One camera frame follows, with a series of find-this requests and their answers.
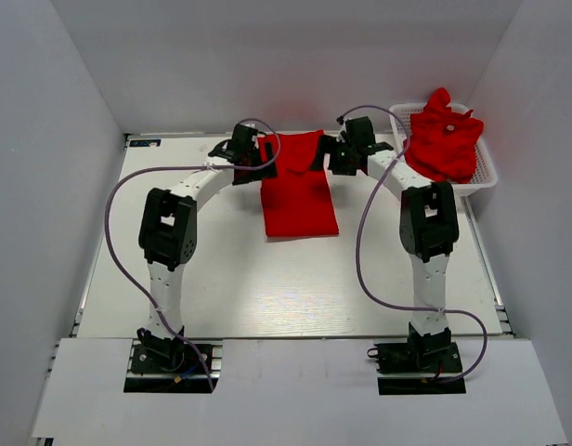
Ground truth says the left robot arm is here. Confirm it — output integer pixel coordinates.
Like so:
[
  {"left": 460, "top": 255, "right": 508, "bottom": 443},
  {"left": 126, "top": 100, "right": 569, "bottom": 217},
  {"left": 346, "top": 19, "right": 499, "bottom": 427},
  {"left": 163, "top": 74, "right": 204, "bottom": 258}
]
[{"left": 138, "top": 124, "right": 282, "bottom": 339}]

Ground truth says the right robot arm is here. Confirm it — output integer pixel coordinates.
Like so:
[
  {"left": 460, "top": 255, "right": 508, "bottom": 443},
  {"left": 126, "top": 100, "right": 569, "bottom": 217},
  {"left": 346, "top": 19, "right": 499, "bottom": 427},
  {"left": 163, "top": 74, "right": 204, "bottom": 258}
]
[{"left": 311, "top": 116, "right": 459, "bottom": 370}]

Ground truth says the red t-shirt pile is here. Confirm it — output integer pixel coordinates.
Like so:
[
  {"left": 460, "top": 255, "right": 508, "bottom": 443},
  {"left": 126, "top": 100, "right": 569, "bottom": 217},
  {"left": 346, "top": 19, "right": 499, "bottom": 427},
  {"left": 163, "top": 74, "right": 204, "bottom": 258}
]
[{"left": 405, "top": 87, "right": 484, "bottom": 184}]

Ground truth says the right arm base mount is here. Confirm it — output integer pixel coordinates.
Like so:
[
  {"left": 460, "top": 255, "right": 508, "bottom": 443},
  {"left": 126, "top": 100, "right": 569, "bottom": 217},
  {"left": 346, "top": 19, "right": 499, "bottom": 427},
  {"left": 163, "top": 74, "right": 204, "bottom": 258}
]
[{"left": 367, "top": 342, "right": 466, "bottom": 396}]

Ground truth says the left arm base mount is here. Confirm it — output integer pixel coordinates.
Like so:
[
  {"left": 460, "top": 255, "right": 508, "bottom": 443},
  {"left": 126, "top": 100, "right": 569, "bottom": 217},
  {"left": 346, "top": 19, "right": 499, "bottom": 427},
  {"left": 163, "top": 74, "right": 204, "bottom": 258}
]
[{"left": 123, "top": 328, "right": 222, "bottom": 394}]

